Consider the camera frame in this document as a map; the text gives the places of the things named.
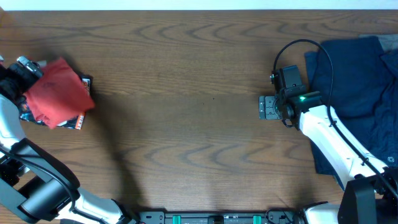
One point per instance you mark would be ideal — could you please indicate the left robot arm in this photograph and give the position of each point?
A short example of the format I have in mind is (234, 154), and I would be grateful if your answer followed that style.
(36, 186)

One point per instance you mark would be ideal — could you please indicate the grey garment under pile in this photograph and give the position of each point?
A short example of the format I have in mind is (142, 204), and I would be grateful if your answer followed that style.
(388, 42)

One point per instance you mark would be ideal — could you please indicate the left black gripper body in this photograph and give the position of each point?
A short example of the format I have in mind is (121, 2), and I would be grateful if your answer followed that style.
(20, 79)

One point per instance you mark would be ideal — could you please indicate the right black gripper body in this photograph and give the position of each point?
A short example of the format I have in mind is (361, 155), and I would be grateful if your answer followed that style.
(272, 106)

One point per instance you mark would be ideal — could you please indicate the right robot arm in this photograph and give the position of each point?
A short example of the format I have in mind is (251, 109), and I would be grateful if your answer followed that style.
(370, 186)

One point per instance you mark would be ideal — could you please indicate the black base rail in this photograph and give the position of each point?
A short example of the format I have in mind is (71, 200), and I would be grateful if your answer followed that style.
(275, 215)

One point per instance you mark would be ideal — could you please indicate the navy blue shirt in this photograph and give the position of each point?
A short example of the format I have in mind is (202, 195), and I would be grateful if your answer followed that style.
(359, 78)

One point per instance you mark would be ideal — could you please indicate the red soccer t-shirt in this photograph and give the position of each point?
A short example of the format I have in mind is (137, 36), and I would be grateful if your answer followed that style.
(59, 96)

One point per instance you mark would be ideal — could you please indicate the black printed shirt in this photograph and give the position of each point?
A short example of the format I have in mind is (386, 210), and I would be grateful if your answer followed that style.
(25, 114)

